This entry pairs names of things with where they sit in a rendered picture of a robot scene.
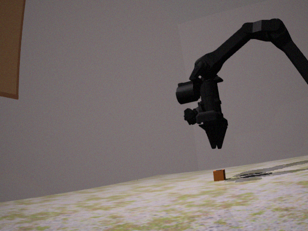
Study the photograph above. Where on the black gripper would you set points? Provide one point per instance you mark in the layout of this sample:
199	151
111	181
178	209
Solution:
214	123

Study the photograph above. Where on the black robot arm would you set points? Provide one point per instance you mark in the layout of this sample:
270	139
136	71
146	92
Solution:
210	64

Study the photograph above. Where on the orange block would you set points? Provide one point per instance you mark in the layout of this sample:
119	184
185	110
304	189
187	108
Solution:
219	175

